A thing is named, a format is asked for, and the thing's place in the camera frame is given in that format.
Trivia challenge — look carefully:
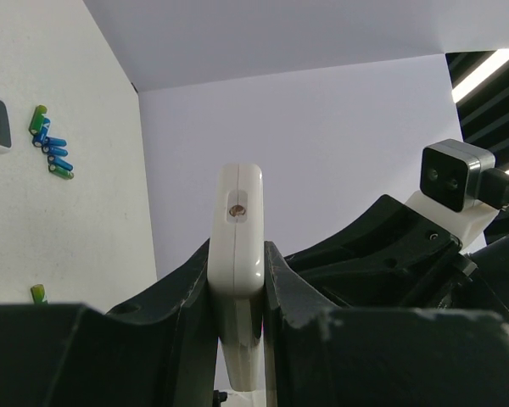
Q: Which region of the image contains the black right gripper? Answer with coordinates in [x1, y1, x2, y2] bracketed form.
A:
[285, 195, 509, 323]

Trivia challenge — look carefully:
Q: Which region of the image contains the white remote control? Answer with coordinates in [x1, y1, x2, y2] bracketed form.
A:
[207, 164, 265, 392]

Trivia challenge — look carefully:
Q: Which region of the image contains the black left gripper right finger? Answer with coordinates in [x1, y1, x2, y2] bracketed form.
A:
[263, 242, 509, 406]

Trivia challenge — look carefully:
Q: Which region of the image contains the green battery in pile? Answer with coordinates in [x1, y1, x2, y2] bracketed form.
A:
[28, 105, 48, 136]

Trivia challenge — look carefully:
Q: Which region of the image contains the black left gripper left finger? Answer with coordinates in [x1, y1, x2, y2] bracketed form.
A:
[0, 245, 218, 406]

